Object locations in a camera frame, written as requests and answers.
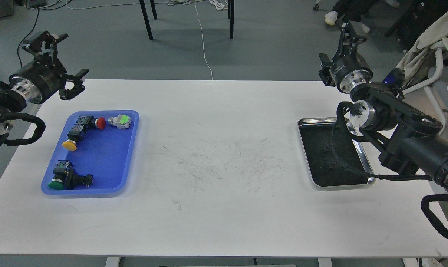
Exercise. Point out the white chair frame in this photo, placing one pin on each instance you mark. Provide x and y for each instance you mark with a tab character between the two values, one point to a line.
436	85

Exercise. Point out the silver metal tray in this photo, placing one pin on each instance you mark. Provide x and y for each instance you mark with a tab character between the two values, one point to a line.
315	134

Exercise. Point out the blue plastic tray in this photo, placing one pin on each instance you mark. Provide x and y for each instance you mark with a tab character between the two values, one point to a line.
105	154

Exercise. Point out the red push button switch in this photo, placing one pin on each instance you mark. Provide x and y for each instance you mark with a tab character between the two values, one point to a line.
91	122

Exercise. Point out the beige cloth on chair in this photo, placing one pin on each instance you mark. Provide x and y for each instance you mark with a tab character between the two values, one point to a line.
411	63

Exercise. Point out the black chair leg left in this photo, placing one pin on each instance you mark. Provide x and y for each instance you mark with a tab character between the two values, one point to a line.
145	16

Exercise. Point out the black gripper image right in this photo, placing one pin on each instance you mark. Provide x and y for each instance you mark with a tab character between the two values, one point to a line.
344	71

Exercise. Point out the yellow push button switch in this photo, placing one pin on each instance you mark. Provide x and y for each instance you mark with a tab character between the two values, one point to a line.
75	134

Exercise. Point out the grey green switch block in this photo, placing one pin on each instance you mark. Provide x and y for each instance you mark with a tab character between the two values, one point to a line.
120	121

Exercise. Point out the black chair leg right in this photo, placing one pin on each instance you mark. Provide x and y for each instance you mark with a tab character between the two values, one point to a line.
231	8

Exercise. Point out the white shoe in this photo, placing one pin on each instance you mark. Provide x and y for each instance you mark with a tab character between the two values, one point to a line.
331	18

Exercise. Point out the black chair leg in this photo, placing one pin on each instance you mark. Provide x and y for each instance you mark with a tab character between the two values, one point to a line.
231	8
145	16

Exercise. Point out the green push button switch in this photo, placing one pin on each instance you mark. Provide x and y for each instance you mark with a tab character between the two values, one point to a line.
65	177

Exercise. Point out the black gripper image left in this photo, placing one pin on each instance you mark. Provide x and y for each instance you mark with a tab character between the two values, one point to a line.
39	80

